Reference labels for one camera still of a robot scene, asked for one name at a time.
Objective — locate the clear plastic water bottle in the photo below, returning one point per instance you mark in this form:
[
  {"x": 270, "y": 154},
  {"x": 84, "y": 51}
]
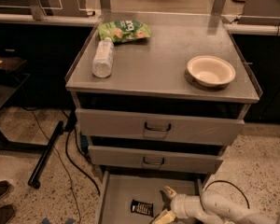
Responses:
[{"x": 103, "y": 58}]

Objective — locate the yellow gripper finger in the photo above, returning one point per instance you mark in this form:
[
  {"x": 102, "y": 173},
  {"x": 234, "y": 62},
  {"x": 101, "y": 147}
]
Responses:
[
  {"x": 165, "y": 217},
  {"x": 170, "y": 193}
]

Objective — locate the top grey drawer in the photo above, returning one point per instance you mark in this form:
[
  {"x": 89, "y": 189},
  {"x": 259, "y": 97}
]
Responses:
[{"x": 165, "y": 128}]

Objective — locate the lower brown shoe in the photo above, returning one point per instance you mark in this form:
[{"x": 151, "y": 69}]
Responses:
[{"x": 7, "y": 212}]

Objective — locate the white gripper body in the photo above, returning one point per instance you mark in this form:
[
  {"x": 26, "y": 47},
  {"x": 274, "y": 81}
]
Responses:
[{"x": 178, "y": 205}]

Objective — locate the white paper bowl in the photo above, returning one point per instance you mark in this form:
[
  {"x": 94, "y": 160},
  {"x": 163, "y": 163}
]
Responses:
[{"x": 211, "y": 71}]

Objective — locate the black table leg bar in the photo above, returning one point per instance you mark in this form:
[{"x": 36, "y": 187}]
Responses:
[{"x": 33, "y": 181}]

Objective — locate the grey metal drawer cabinet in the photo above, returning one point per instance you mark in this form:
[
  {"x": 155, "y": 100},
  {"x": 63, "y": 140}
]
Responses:
[{"x": 150, "y": 76}]

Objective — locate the middle grey drawer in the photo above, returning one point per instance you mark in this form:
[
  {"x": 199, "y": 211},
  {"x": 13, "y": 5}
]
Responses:
[{"x": 155, "y": 160}]

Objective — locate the black side table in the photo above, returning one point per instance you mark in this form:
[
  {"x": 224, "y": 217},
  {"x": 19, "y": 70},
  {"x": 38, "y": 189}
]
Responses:
[{"x": 11, "y": 76}]

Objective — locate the black rxbar chocolate bar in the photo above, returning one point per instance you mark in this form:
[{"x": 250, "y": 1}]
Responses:
[{"x": 142, "y": 208}]

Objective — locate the green snack bag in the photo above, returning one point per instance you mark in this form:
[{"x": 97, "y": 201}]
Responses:
[{"x": 124, "y": 31}]

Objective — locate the bottom grey open drawer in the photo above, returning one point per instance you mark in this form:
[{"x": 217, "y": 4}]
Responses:
[{"x": 122, "y": 186}]

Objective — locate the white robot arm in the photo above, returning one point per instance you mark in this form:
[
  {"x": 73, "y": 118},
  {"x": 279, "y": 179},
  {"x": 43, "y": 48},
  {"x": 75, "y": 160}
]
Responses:
[{"x": 209, "y": 208}]

